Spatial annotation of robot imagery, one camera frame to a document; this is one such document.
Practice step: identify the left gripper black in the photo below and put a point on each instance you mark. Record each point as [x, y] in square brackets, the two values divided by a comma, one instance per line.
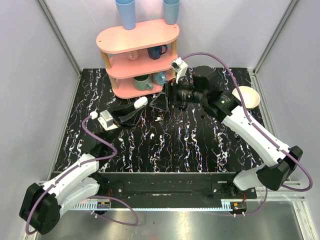
[119, 118]

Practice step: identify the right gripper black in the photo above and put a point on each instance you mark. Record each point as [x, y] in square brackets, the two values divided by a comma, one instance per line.
[161, 102]

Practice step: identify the white earbud charging case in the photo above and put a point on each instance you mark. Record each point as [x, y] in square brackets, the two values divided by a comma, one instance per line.
[140, 103]

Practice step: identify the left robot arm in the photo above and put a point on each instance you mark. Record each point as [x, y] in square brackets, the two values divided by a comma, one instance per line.
[44, 204]

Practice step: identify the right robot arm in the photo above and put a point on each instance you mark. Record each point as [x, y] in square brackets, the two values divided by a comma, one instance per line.
[279, 159]

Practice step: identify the light blue butterfly mug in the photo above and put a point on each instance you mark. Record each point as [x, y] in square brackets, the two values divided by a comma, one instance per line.
[159, 78]

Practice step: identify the green ceramic mug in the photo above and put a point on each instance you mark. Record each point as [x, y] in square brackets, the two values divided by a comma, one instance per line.
[143, 82]

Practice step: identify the pink three-tier shelf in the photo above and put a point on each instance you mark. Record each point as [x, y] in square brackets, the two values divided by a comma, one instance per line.
[115, 42]

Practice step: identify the dark blue mug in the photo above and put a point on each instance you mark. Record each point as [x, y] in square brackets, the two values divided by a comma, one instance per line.
[157, 51]

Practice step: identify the pink mug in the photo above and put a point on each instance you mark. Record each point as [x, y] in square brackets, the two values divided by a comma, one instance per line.
[133, 55]

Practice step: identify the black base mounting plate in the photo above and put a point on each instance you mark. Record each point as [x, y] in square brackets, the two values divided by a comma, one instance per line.
[173, 191]

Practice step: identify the cream bowl green outside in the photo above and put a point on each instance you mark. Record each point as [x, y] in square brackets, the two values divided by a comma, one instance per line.
[250, 96]

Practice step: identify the right light blue cup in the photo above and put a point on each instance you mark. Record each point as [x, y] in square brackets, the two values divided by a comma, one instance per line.
[171, 11]

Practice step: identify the light blue cup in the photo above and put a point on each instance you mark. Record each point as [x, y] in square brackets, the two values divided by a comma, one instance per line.
[171, 11]
[127, 12]

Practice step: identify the left light blue cup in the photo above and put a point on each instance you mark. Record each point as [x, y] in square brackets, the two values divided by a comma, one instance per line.
[127, 12]

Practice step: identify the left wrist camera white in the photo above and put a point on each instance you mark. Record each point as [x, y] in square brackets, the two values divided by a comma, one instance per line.
[105, 119]

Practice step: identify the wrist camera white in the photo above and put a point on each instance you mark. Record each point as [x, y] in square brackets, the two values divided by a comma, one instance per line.
[105, 119]
[180, 67]

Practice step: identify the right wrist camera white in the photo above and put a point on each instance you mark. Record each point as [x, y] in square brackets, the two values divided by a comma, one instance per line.
[180, 67]

